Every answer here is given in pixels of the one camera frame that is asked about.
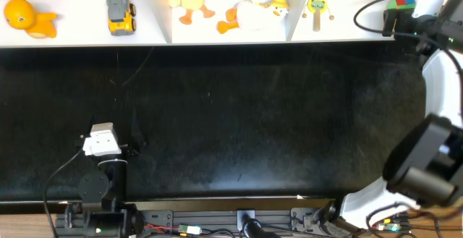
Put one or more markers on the yellow rattle drum toy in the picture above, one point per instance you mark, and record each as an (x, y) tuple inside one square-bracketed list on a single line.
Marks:
[(317, 6)]

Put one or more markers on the grey and yellow toy truck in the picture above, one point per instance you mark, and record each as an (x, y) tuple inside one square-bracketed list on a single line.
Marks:
[(121, 13)]

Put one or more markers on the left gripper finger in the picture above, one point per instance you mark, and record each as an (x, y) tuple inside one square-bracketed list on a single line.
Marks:
[(92, 122), (135, 129)]

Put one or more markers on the orange rubber toy figure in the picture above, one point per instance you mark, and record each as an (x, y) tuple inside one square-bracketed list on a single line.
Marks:
[(21, 13)]

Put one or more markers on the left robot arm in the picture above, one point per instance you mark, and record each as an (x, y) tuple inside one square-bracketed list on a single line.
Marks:
[(94, 187)]

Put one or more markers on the mounting rail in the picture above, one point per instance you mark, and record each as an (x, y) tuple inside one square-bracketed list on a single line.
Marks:
[(217, 223)]

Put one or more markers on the white plush duck with hat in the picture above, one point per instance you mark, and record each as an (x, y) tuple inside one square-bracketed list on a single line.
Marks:
[(257, 15)]

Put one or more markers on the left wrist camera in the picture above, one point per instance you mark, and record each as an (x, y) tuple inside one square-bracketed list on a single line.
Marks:
[(103, 140)]

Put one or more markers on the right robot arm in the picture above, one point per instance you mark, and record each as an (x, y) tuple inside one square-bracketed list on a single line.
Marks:
[(441, 86)]

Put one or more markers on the many-coloured puzzle cube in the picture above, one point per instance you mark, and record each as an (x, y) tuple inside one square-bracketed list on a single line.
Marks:
[(402, 2)]

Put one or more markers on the white shelf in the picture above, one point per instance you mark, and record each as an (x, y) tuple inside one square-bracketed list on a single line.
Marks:
[(343, 24)]

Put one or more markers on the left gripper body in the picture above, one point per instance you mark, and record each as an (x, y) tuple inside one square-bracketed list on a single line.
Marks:
[(133, 150)]

